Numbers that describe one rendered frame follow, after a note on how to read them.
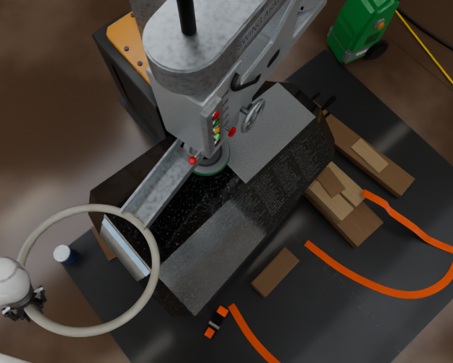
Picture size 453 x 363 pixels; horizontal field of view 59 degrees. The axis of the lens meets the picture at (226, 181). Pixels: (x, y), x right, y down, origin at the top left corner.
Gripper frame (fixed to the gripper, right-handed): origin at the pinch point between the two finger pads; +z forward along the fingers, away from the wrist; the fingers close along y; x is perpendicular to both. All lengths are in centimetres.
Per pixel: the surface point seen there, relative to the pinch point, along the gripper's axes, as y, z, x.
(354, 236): 168, 59, -51
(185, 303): 52, 33, -24
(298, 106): 141, -17, 9
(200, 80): 63, -77, 1
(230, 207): 88, 5, -7
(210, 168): 88, -5, 10
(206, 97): 67, -68, 2
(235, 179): 96, -1, 1
